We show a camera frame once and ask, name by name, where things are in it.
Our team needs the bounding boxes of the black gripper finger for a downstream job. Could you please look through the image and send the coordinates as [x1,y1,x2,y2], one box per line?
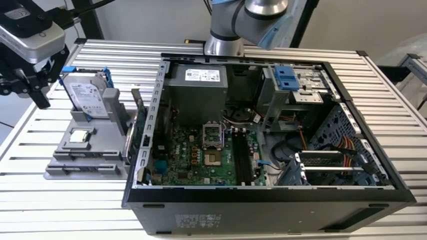
[0,72,46,110]
[31,44,70,109]

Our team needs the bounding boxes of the dark blue RAM stick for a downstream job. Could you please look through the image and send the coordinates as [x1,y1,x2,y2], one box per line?
[61,164,117,174]

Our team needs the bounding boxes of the hard disk in blue carrier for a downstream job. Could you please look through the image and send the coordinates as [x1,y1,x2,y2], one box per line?
[57,65,115,122]

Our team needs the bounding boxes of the silver CPU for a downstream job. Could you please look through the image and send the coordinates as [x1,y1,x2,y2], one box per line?
[67,129,90,143]

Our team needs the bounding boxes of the green graphics card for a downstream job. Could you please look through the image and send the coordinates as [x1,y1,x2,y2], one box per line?
[121,87,150,166]

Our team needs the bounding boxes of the grey plastic parts rack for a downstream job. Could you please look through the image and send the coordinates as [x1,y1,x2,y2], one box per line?
[43,87,134,181]

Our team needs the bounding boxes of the grey power supply unit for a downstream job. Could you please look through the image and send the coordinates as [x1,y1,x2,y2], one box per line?
[164,63,229,126]

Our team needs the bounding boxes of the metal socket cover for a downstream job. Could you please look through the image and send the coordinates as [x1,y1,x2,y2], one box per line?
[201,120,224,150]

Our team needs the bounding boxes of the black round cooler fan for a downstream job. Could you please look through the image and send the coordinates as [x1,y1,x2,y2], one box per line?
[225,106,256,123]

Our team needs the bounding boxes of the CPU socket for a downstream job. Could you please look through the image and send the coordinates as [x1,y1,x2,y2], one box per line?
[202,149,224,167]

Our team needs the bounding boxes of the green motherboard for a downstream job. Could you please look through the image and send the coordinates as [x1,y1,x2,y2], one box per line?
[149,119,268,187]

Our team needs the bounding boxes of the silver metal drive cage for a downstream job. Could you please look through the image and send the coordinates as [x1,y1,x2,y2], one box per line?
[256,64,334,132]

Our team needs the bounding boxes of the blue plastic drive latch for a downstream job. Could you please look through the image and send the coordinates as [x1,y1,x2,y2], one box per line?
[273,65,298,91]

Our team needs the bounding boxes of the black open PC case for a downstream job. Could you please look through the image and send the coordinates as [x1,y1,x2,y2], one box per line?
[119,51,417,236]

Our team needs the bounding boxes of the grey metal disk bay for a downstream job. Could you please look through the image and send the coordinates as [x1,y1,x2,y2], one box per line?
[276,149,377,186]

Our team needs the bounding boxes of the translucent plastic sheet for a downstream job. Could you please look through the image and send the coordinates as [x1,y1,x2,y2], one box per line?
[376,32,427,68]

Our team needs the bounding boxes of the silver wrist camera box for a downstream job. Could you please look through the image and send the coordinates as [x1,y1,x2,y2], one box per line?
[0,14,66,65]

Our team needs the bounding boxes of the thin black wall cable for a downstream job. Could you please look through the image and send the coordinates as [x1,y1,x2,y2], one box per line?
[63,0,81,41]

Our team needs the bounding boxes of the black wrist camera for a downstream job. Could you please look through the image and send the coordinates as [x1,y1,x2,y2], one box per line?
[0,0,54,38]

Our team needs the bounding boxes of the black metal frame post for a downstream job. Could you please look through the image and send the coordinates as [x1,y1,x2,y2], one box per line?
[70,0,105,41]
[288,0,320,48]

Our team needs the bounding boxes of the black camera cable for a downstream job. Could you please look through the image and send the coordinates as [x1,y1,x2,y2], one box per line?
[49,0,113,30]

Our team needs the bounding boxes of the thin orange wire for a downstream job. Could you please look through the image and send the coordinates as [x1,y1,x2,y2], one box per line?
[297,126,308,151]

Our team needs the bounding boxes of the orange yellow red wire bundle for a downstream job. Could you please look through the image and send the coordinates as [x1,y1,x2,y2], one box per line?
[333,136,357,176]

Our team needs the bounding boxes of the aluminium frame table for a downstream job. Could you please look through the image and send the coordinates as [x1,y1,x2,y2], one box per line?
[394,53,427,111]

